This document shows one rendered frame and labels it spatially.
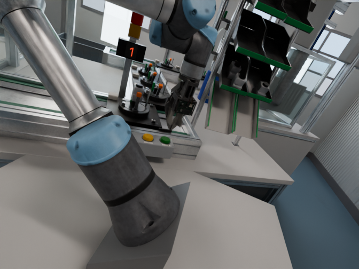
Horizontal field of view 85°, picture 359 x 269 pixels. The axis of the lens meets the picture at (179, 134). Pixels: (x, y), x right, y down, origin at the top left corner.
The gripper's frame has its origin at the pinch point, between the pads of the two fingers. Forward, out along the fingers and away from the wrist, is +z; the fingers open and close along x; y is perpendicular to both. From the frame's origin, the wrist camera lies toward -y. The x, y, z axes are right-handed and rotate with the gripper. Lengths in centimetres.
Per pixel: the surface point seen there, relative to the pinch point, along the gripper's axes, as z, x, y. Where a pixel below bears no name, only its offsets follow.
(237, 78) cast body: -22.1, 26.9, -13.4
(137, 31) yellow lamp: -25.4, -16.9, -30.9
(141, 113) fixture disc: 4.2, -9.1, -15.2
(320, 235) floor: 104, 205, -16
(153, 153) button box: 11.6, -4.4, 3.6
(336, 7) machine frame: -99, 169, -125
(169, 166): 17.2, 4.1, 3.0
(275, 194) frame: 29, 72, 3
